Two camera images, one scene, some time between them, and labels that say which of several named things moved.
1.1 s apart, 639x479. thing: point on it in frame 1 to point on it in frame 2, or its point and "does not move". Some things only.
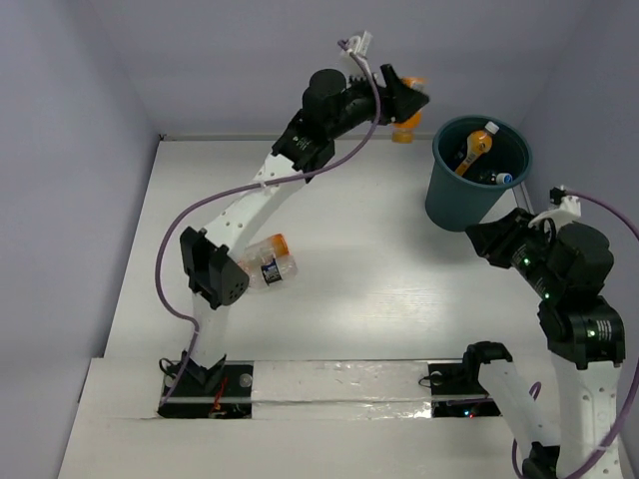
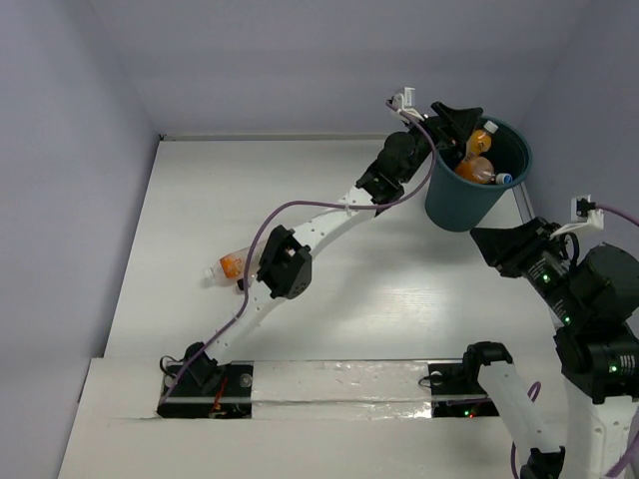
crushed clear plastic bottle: x=490 y=176 does not move
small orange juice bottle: x=403 y=132 to x=476 y=169
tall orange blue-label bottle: x=478 y=142 does not move
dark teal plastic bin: x=457 y=202 does not move
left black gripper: x=390 y=93 to x=438 y=126
